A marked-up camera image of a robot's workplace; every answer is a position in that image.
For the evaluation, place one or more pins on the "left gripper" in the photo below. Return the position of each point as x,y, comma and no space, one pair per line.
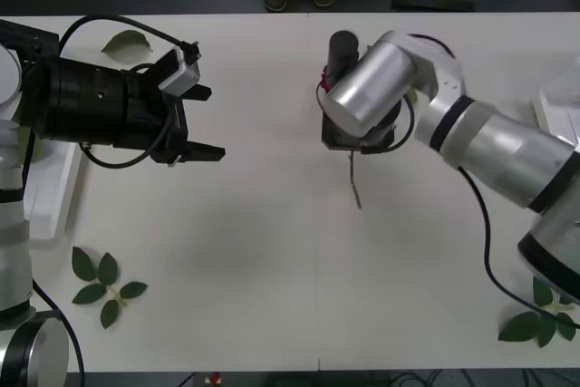
154,124

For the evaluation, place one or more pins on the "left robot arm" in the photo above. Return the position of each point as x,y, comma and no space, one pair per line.
81,101

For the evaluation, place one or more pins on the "single green leaf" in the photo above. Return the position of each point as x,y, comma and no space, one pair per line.
126,41

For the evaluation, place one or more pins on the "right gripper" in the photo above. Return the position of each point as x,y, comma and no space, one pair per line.
344,140

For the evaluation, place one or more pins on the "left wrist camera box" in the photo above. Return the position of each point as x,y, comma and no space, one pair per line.
181,74

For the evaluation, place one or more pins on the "green leaf twig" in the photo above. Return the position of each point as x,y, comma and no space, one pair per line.
525,328
109,269

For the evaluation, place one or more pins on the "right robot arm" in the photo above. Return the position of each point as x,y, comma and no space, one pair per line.
380,83

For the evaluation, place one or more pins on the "red rose green stem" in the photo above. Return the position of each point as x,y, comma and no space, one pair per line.
356,196

